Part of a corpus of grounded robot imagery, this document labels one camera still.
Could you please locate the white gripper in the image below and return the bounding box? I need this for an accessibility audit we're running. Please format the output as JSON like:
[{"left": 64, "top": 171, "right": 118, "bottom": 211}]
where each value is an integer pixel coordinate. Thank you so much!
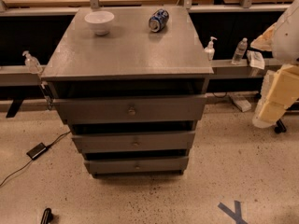
[{"left": 252, "top": 64, "right": 299, "bottom": 128}]

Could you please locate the grey bottom drawer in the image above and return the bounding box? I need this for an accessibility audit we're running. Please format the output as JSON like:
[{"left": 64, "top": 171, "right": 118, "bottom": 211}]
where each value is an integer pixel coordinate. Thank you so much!
[{"left": 84, "top": 156, "right": 189, "bottom": 175}]

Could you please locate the grey drawer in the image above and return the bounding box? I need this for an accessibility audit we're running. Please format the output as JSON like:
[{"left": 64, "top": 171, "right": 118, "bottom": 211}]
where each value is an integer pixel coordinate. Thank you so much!
[
  {"left": 84, "top": 156, "right": 189, "bottom": 175},
  {"left": 72, "top": 131, "right": 195, "bottom": 153},
  {"left": 54, "top": 95, "right": 206, "bottom": 124}
]

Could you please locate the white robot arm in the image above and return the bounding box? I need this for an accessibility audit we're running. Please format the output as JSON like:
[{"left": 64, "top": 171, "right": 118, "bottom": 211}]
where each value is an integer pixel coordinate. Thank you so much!
[{"left": 250, "top": 0, "right": 299, "bottom": 128}]

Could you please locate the grey top drawer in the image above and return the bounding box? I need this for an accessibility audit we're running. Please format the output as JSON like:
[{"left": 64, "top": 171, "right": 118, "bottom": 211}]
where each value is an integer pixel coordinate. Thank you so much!
[{"left": 54, "top": 95, "right": 206, "bottom": 124}]

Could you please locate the grey middle drawer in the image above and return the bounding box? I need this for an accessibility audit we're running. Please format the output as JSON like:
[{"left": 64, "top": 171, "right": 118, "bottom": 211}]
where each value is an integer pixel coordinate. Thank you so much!
[{"left": 72, "top": 131, "right": 195, "bottom": 153}]

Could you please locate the grey drawer cabinet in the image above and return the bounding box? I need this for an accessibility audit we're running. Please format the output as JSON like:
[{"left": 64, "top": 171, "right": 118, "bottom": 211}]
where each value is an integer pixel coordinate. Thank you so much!
[{"left": 40, "top": 6, "right": 215, "bottom": 179}]

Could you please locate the black wheeled stand leg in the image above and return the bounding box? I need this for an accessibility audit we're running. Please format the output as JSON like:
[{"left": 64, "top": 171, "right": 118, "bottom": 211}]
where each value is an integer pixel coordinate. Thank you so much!
[{"left": 274, "top": 119, "right": 287, "bottom": 133}]

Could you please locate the crumpled white plastic bag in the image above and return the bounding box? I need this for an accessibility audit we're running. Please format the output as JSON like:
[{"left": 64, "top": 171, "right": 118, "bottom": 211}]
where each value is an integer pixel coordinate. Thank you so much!
[{"left": 247, "top": 50, "right": 264, "bottom": 70}]

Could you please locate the white power strip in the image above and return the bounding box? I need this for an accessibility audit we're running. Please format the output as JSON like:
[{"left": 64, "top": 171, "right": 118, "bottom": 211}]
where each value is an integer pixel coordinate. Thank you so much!
[{"left": 230, "top": 94, "right": 251, "bottom": 112}]

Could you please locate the clear plastic water bottle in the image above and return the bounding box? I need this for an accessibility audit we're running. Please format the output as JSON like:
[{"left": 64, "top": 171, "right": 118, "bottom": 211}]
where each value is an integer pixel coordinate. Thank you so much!
[{"left": 232, "top": 37, "right": 248, "bottom": 64}]

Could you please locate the right white pump bottle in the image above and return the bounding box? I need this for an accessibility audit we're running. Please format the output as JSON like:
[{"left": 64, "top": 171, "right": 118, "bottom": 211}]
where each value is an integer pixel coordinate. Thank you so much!
[{"left": 204, "top": 36, "right": 216, "bottom": 61}]

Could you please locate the blue tape cross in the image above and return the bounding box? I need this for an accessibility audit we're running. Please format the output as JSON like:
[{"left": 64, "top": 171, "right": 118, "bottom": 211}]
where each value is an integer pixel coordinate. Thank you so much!
[{"left": 218, "top": 201, "right": 248, "bottom": 224}]

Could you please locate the blue soda can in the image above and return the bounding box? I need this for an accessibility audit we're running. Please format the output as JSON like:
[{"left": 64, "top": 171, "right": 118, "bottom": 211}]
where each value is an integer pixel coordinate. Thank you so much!
[{"left": 149, "top": 8, "right": 169, "bottom": 33}]

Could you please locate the white ceramic bowl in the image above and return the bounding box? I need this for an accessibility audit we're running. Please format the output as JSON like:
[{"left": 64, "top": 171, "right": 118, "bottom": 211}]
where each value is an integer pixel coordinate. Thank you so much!
[{"left": 84, "top": 10, "right": 115, "bottom": 35}]

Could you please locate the left clear pump bottle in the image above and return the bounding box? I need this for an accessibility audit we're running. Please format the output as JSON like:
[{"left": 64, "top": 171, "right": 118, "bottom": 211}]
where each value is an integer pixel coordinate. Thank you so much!
[{"left": 22, "top": 50, "right": 43, "bottom": 74}]

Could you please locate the black power adapter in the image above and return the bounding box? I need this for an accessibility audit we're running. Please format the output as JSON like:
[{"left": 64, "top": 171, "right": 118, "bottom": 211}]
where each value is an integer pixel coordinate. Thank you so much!
[{"left": 26, "top": 143, "right": 48, "bottom": 161}]

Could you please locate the black object on floor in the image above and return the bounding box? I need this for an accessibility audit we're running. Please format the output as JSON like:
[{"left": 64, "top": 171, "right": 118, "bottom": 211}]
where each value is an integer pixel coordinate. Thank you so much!
[{"left": 40, "top": 208, "right": 53, "bottom": 224}]

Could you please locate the black adapter cable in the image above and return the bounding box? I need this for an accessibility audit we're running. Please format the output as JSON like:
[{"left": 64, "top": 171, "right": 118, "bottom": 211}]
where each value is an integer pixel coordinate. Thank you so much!
[{"left": 0, "top": 130, "right": 72, "bottom": 188}]

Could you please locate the grey metal rail shelf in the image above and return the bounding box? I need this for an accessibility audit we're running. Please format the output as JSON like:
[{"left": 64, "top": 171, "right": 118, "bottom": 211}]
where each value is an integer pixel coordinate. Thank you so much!
[{"left": 0, "top": 58, "right": 281, "bottom": 87}]

